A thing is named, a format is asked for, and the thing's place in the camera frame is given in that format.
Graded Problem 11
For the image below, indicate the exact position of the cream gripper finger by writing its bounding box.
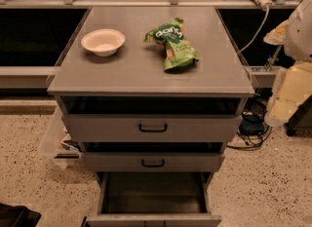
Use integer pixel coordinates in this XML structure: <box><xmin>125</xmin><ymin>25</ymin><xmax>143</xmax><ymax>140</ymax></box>
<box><xmin>264</xmin><ymin>62</ymin><xmax>312</xmax><ymax>127</ymax></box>
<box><xmin>263</xmin><ymin>20</ymin><xmax>289</xmax><ymax>45</ymax></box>

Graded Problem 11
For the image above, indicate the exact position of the green rice chip bag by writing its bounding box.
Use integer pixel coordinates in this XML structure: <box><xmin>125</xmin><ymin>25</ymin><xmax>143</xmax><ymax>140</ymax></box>
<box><xmin>144</xmin><ymin>18</ymin><xmax>199</xmax><ymax>71</ymax></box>

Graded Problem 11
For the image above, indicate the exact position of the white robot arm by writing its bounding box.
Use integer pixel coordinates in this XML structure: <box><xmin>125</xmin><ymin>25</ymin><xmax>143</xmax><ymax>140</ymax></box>
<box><xmin>263</xmin><ymin>0</ymin><xmax>312</xmax><ymax>127</ymax></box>

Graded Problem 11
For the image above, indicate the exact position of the grey drawer cabinet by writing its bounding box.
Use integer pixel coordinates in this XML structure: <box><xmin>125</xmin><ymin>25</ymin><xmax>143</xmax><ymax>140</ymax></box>
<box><xmin>46</xmin><ymin>6</ymin><xmax>256</xmax><ymax>227</ymax></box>

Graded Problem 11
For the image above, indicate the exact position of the bottom grey drawer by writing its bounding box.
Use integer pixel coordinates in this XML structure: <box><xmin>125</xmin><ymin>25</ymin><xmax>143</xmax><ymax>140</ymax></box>
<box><xmin>81</xmin><ymin>172</ymin><xmax>221</xmax><ymax>227</ymax></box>

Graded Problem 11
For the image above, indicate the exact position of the grey drawer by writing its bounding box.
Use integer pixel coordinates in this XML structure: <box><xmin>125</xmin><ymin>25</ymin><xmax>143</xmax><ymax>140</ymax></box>
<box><xmin>62</xmin><ymin>114</ymin><xmax>242</xmax><ymax>142</ymax></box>
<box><xmin>81</xmin><ymin>172</ymin><xmax>221</xmax><ymax>227</ymax></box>
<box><xmin>82</xmin><ymin>152</ymin><xmax>225</xmax><ymax>172</ymax></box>

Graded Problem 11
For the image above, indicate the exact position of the top grey drawer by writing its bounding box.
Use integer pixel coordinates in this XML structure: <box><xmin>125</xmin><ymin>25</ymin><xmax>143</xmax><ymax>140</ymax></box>
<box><xmin>62</xmin><ymin>114</ymin><xmax>242</xmax><ymax>142</ymax></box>

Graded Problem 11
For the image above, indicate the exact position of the middle grey drawer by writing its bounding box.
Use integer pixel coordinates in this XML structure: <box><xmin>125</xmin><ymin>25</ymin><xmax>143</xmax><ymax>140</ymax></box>
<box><xmin>82</xmin><ymin>152</ymin><xmax>225</xmax><ymax>172</ymax></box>

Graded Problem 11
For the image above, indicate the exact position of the blue box on floor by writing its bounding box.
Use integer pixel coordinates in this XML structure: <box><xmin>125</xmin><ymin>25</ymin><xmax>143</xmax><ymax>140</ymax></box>
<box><xmin>239</xmin><ymin>115</ymin><xmax>265</xmax><ymax>135</ymax></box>

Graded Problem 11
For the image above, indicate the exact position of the white paper bowl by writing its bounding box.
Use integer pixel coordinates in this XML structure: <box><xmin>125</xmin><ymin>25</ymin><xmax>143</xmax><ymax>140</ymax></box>
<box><xmin>81</xmin><ymin>29</ymin><xmax>126</xmax><ymax>57</ymax></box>

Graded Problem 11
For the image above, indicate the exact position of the clear plastic bin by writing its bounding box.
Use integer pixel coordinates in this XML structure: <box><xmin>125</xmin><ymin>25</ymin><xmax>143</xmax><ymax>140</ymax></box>
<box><xmin>39</xmin><ymin>107</ymin><xmax>81</xmax><ymax>169</ymax></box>

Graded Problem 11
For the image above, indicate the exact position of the black object bottom left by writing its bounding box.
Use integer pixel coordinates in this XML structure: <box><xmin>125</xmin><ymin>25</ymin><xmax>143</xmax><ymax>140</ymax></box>
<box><xmin>0</xmin><ymin>204</ymin><xmax>41</xmax><ymax>227</ymax></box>

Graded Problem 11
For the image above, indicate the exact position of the white power cable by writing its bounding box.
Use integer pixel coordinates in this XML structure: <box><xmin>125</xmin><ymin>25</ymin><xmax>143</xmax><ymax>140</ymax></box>
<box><xmin>236</xmin><ymin>6</ymin><xmax>271</xmax><ymax>57</ymax></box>

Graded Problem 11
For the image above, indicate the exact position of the black cable bundle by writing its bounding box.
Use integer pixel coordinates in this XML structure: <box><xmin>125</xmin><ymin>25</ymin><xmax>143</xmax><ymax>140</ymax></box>
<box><xmin>226</xmin><ymin>98</ymin><xmax>274</xmax><ymax>151</ymax></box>

